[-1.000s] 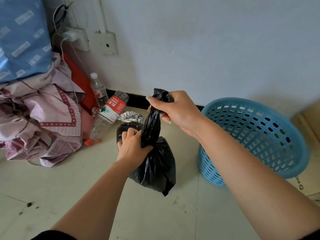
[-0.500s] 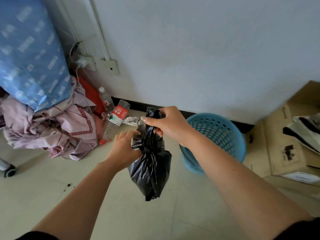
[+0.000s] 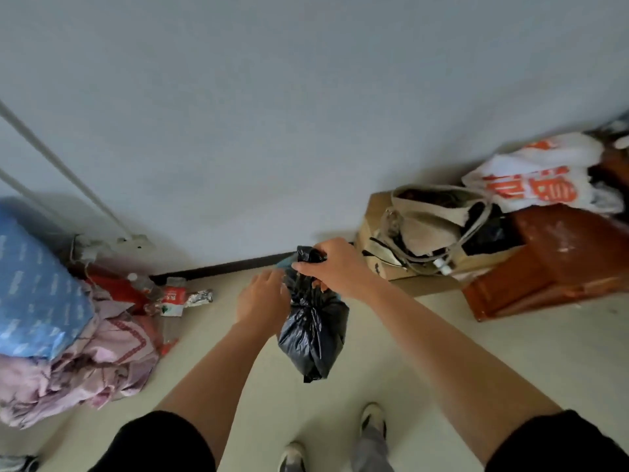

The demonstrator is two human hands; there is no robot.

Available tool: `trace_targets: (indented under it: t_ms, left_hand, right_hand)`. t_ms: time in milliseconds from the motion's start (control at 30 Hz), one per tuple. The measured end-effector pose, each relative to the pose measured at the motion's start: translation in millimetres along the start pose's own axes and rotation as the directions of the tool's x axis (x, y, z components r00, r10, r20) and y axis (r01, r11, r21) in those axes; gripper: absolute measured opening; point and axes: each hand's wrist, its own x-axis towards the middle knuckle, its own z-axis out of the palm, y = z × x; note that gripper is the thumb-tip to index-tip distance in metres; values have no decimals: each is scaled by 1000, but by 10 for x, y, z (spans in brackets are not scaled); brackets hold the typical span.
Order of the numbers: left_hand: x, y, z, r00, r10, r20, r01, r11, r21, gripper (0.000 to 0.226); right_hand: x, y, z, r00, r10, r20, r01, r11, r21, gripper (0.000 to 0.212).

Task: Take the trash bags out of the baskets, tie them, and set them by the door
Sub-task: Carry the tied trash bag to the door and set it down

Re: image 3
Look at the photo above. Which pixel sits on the pink patterned cloth pile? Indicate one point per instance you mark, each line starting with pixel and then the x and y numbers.
pixel 83 373

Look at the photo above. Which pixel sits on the grey trouser leg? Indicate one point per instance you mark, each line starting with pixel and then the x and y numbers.
pixel 371 452

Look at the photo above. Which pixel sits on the black plastic garbage bag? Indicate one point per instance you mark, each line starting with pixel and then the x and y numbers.
pixel 314 329

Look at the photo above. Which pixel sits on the black baseboard strip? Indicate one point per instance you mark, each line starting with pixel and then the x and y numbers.
pixel 216 269

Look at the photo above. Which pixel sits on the black bag in box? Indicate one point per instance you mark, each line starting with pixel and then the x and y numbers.
pixel 494 230

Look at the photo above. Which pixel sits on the white and black sneaker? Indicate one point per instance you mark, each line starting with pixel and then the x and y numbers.
pixel 293 458
pixel 373 418

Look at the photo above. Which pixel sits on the black shirt sleeve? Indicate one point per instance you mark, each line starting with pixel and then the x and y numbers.
pixel 560 447
pixel 157 444

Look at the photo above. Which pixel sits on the brown cardboard box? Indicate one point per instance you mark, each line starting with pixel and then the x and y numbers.
pixel 376 250

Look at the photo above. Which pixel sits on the reddish brown wooden cabinet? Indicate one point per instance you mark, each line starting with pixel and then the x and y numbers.
pixel 560 260

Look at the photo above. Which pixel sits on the person's left hand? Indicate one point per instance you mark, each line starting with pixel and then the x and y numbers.
pixel 260 302

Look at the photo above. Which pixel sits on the person's right hand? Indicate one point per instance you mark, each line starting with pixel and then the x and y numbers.
pixel 341 270

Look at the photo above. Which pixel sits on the person's right fingers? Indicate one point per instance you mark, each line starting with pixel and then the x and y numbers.
pixel 309 267

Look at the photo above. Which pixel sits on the blue patterned bedding bundle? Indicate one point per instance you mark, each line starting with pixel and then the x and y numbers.
pixel 39 294

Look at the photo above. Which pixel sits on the white orange printed plastic bag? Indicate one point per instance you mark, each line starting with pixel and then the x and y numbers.
pixel 540 184

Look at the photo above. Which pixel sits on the person's left fingers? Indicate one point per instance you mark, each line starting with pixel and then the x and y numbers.
pixel 285 285

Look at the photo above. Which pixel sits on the beige canvas tote bag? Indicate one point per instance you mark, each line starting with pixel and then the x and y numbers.
pixel 427 226

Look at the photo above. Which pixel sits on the clear plastic bottle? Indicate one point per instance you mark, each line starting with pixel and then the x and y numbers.
pixel 145 286

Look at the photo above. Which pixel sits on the person's right forearm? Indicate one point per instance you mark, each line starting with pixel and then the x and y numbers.
pixel 452 368

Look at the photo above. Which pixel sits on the white wall pipe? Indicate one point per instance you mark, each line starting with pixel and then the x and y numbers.
pixel 59 164
pixel 29 197

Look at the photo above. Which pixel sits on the red plastic bag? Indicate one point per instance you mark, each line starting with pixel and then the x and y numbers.
pixel 115 289

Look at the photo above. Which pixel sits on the person's left forearm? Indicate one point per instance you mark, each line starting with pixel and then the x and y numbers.
pixel 216 373

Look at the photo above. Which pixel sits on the small white bottle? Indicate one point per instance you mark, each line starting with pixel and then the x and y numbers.
pixel 443 266

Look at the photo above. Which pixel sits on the crushed red label bottle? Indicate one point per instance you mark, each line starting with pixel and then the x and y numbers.
pixel 179 297

